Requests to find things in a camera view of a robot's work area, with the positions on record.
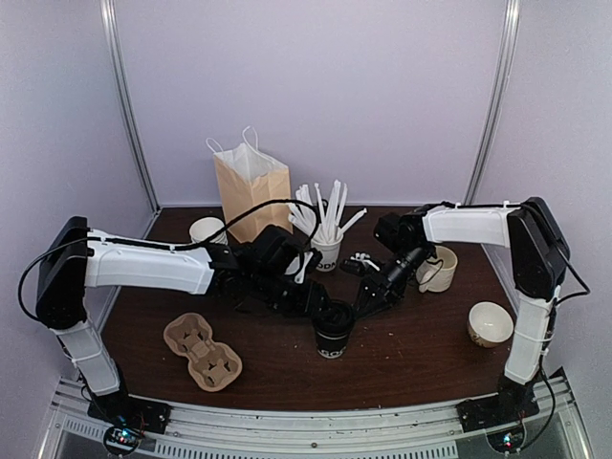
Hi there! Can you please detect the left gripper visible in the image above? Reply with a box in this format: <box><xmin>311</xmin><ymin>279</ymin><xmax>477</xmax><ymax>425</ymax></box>
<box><xmin>251</xmin><ymin>269</ymin><xmax>334</xmax><ymax>320</ymax></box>

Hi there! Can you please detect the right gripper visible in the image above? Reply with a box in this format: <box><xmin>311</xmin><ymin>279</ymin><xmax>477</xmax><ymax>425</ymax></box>
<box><xmin>352</xmin><ymin>245</ymin><xmax>431</xmax><ymax>321</ymax></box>

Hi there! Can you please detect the black coffee cup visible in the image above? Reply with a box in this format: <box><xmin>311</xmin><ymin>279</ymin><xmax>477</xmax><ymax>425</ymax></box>
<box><xmin>315</xmin><ymin>328</ymin><xmax>351</xmax><ymax>360</ymax></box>

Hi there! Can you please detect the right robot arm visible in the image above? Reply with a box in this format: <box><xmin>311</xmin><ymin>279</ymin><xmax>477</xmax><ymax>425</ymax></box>
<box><xmin>354</xmin><ymin>197</ymin><xmax>570</xmax><ymax>423</ymax></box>

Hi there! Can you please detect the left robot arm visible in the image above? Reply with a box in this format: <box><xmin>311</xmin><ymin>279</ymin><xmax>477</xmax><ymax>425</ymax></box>
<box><xmin>35</xmin><ymin>217</ymin><xmax>331</xmax><ymax>425</ymax></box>

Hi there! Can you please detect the white cup holding straws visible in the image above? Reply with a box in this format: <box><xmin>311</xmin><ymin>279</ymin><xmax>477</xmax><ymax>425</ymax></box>
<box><xmin>311</xmin><ymin>237</ymin><xmax>342</xmax><ymax>273</ymax></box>

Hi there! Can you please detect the cream ceramic mug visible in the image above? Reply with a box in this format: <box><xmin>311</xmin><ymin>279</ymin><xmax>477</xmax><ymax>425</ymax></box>
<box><xmin>416</xmin><ymin>246</ymin><xmax>458</xmax><ymax>294</ymax></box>

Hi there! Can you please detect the wrapped straws bundle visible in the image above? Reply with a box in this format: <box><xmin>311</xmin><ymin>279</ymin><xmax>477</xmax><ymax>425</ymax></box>
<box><xmin>288</xmin><ymin>180</ymin><xmax>367</xmax><ymax>244</ymax></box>

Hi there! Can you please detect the cardboard cup carrier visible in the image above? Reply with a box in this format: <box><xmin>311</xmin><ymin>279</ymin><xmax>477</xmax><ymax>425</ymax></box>
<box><xmin>164</xmin><ymin>313</ymin><xmax>243</xmax><ymax>392</ymax></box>

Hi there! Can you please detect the white ceramic bowl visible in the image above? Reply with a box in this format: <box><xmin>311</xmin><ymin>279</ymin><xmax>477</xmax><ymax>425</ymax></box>
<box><xmin>468</xmin><ymin>301</ymin><xmax>514</xmax><ymax>348</ymax></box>

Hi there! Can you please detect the stack of paper cups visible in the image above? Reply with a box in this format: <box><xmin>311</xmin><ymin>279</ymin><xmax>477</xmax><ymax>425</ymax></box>
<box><xmin>188</xmin><ymin>217</ymin><xmax>229</xmax><ymax>245</ymax></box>

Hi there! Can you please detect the brown paper bag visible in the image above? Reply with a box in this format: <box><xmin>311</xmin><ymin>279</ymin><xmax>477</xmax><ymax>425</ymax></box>
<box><xmin>206</xmin><ymin>126</ymin><xmax>293</xmax><ymax>243</ymax></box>

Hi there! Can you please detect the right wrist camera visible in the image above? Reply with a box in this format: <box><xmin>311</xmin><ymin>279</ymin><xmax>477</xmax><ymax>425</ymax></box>
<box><xmin>339</xmin><ymin>252</ymin><xmax>381</xmax><ymax>277</ymax></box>

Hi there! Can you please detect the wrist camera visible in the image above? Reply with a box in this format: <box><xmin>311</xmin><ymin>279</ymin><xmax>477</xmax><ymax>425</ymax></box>
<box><xmin>339</xmin><ymin>252</ymin><xmax>381</xmax><ymax>277</ymax></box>
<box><xmin>252</xmin><ymin>225</ymin><xmax>297</xmax><ymax>274</ymax></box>

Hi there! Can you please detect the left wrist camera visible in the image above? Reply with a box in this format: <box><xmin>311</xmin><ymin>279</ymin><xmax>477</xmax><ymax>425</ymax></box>
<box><xmin>252</xmin><ymin>225</ymin><xmax>297</xmax><ymax>274</ymax></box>

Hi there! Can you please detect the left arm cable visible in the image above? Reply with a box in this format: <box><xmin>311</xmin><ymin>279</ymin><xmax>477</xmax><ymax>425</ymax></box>
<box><xmin>17</xmin><ymin>198</ymin><xmax>321</xmax><ymax>321</ymax></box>

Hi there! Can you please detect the aluminium frame rail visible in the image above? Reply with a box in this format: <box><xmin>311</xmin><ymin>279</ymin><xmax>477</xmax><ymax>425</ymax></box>
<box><xmin>40</xmin><ymin>377</ymin><xmax>594</xmax><ymax>459</ymax></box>

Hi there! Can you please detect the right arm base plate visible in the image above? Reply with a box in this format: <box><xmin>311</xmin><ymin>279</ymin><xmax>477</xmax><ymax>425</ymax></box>
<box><xmin>456</xmin><ymin>395</ymin><xmax>540</xmax><ymax>432</ymax></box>

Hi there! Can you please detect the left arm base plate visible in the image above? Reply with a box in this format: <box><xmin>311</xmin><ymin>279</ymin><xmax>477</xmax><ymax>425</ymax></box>
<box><xmin>87</xmin><ymin>396</ymin><xmax>171</xmax><ymax>434</ymax></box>

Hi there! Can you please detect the right corner metal post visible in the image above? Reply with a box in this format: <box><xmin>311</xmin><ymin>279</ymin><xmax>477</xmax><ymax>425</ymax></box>
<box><xmin>463</xmin><ymin>0</ymin><xmax>521</xmax><ymax>205</ymax></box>

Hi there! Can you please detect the corner metal post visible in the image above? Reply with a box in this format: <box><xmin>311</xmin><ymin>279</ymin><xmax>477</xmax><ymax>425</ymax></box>
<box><xmin>99</xmin><ymin>0</ymin><xmax>161</xmax><ymax>213</ymax></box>
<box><xmin>463</xmin><ymin>0</ymin><xmax>521</xmax><ymax>205</ymax></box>

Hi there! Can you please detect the left corner metal post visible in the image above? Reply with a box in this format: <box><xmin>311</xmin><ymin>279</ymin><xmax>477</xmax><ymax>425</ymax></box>
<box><xmin>99</xmin><ymin>0</ymin><xmax>161</xmax><ymax>213</ymax></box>

